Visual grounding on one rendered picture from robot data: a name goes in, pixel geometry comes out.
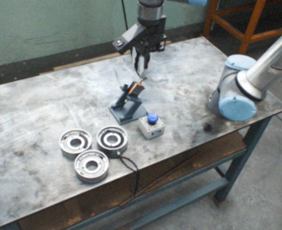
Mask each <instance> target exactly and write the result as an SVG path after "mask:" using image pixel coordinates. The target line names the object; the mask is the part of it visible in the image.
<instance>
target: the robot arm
mask: <svg viewBox="0 0 282 230"><path fill-rule="evenodd" d="M167 1H172V2H177V3H182V4H188V5H190V6H201V7H203V6H205V4H206V2H207V0H167ZM163 5H164V0H138V9H137V15H138V16H137V20H138V22H137V23H136V24H135V25H134V26H132V27H131V28H130V29H128V30H127V31H126V32H125V33H124V34H123V35H122V36H120V37H119V38H118V40H116V41H115V42H113V43H112V45H113V47H114V49H115V50H116V51H117V52H118V53H119V54H121V55H123V54H124V53H125V52H127V51H128V50H129V49H130V48H131V55H132V62H133V65H134V68H135V70H138V62H139V61H140V63H141V67H140V70H141V71H140V75H141V77H142V78H143V79H144V78H145V76H146V73H147V72H148V71H150V70H152V69H154V68H155V67H157V65H158V63H157V62H156V61H153V57H152V55H151V54H150V53H151V52H157V51H158V52H162V51H164V50H165V43H166V36H165V35H164V30H165V21H166V16H164V15H163V14H162V13H163ZM161 36H162V37H161ZM161 42H164V47H163V48H161V47H162V44H161ZM281 77H282V36H281V37H280V38H279V39H278V40H277V41H276V42H275V43H274V44H273V45H272V46H271V47H270V48H269V49H268V50H267V51H266V53H265V54H263V55H262V56H261V57H260V58H259V60H258V61H255V60H254V59H252V58H250V57H247V56H242V55H234V56H230V57H229V58H228V59H227V61H226V63H225V67H224V69H223V73H222V75H221V77H220V80H219V83H218V86H217V88H216V89H215V91H214V92H213V93H212V94H211V95H210V97H209V99H208V108H209V110H210V111H211V112H212V113H213V114H214V115H215V116H217V117H219V118H222V119H226V120H234V121H246V120H249V119H251V118H252V117H253V116H254V115H255V112H256V110H257V108H256V105H257V104H258V103H260V102H261V101H263V100H264V99H265V98H266V97H267V95H268V91H267V90H268V89H269V87H270V86H272V85H273V84H274V83H275V82H276V81H277V80H278V79H280V78H281Z"/></svg>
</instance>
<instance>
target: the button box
mask: <svg viewBox="0 0 282 230"><path fill-rule="evenodd" d="M138 128H139V129H140V131H141V132H142V134H143V135H144V136H145V137H146V139H147V140H148V139H151V138H154V137H156V136H159V135H162V134H163V133H164V130H165V125H164V123H163V122H162V121H161V119H160V118H159V117H158V121H156V122H150V121H148V120H147V116H145V117H142V118H139V124H138Z"/></svg>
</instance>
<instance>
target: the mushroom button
mask: <svg viewBox="0 0 282 230"><path fill-rule="evenodd" d="M147 120H148V121H150V122H156V121H158V115H157V114H154V113H151V114H148V115H147Z"/></svg>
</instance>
